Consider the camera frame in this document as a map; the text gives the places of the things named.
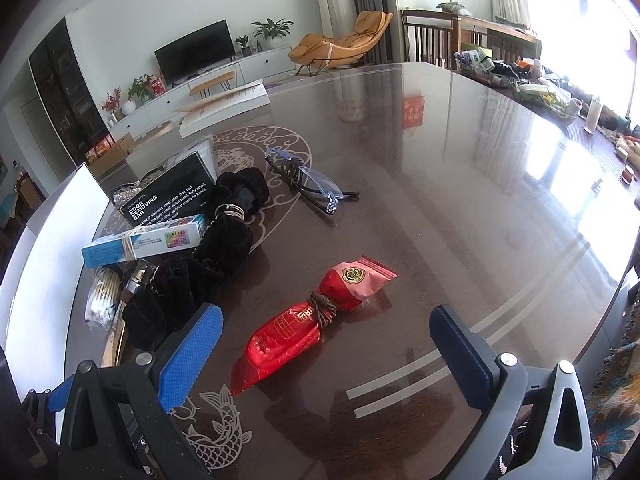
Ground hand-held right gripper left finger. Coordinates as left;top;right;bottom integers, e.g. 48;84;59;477
57;302;224;480

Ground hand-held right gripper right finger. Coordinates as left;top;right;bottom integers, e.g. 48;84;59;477
430;304;597;480

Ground black velvet pouch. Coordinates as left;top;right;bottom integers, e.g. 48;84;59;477
121;170;272;352

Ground red snack packet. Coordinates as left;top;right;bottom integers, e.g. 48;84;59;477
230;255;399;396

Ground small metal bottle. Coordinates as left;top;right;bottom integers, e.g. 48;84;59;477
122;260;152;307

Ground cotton swab pack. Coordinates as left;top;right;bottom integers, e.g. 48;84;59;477
84;267;124;332

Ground blue and white box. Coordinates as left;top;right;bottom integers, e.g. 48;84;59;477
81;213;209;269

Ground black printed box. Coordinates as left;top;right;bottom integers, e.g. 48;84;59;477
120;152;219;227

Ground white cardboard box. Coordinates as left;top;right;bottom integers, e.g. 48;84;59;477
0;162;112;396

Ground phone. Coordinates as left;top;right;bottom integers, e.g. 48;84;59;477
164;135;217;172

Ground blue-tinted eyeglasses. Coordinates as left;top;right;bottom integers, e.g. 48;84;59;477
263;147;361;216

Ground floral woven blanket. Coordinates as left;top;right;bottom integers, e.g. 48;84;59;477
584;329;640;467

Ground brown cardboard box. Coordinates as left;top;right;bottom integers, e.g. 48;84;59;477
84;132;135;166

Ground flat white box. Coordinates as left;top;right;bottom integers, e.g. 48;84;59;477
178;79;271;137

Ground red flower arrangement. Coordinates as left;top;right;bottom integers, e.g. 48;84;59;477
101;88;124;124

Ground wooden stool with metal legs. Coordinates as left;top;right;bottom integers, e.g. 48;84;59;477
188;70;236;101

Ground bushy green potted plant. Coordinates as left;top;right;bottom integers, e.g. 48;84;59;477
127;74;154;104

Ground white cup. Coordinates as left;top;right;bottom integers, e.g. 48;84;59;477
584;94;601;134

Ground pile of assorted small things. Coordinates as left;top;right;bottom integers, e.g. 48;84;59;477
454;45;583;122

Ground dark glass display cabinet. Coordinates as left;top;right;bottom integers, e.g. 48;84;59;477
27;17;109;167

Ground white television cabinet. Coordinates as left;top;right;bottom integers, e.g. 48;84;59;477
106;42;302;144

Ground black television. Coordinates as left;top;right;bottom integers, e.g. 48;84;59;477
153;19;236;84

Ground dark wooden chair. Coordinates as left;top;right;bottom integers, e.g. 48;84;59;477
402;8;459;69

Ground wooden bench backrest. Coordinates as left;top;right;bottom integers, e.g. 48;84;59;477
452;14;542;66

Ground large green potted plant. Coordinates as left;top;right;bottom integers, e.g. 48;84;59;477
251;17;295;51

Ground orange lounge chair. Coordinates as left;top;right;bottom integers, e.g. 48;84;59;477
288;10;395;77

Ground grey curtain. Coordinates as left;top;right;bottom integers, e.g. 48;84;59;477
345;0;392;63

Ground cream standing air conditioner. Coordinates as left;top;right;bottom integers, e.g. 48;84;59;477
312;0;346;42

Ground brown hair tie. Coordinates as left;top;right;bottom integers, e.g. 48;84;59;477
307;291;340;328

